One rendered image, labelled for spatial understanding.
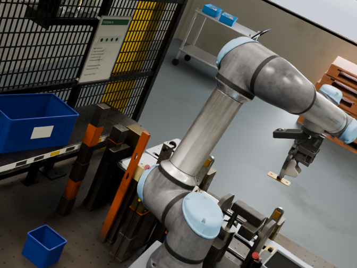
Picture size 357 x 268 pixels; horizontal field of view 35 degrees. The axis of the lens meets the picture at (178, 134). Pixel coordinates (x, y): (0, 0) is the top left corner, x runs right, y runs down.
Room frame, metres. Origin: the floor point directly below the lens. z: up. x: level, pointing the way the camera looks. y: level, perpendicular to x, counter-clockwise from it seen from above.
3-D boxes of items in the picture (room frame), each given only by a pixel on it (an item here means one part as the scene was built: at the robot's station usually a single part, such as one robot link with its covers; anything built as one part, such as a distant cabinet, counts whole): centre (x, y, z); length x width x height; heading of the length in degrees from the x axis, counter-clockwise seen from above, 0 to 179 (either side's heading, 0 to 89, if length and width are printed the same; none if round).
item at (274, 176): (1.83, -0.39, 1.27); 0.08 x 0.04 x 0.01; 72
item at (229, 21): (7.27, -0.03, 0.45); 0.96 x 0.59 x 0.90; 72
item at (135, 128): (2.19, 0.16, 0.88); 0.08 x 0.08 x 0.36; 69
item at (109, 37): (2.27, 0.43, 1.30); 0.23 x 0.02 x 0.31; 159
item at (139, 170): (1.89, 0.07, 0.88); 0.04 x 0.04 x 0.37; 69
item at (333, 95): (1.81, -0.40, 1.58); 0.09 x 0.08 x 0.11; 141
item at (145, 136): (1.87, 0.11, 0.95); 0.03 x 0.01 x 0.50; 69
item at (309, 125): (1.82, -0.40, 1.50); 0.08 x 0.08 x 0.05
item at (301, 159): (1.82, -0.41, 1.42); 0.09 x 0.08 x 0.12; 72
